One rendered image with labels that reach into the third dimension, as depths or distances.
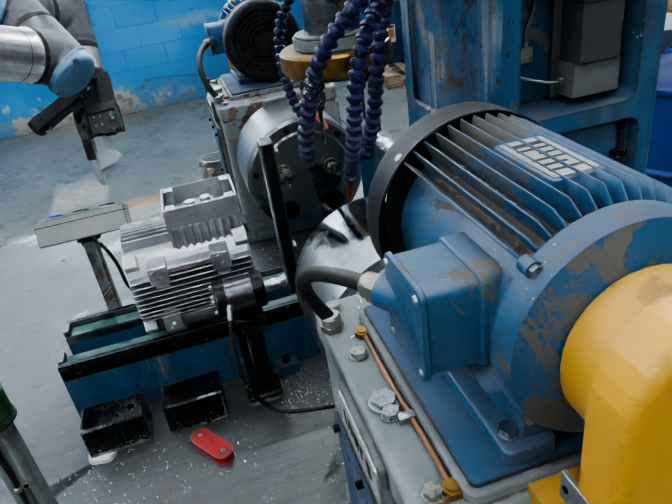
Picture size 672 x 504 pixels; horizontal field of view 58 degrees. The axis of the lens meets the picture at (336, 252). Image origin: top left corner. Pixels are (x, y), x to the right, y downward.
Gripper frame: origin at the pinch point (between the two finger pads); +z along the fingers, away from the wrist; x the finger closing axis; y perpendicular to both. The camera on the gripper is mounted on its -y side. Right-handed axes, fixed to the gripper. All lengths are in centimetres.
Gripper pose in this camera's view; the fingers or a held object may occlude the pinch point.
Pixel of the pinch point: (99, 179)
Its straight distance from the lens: 129.8
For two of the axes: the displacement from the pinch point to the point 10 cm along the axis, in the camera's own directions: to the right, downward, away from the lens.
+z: 2.3, 9.7, 1.1
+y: 9.5, -2.5, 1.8
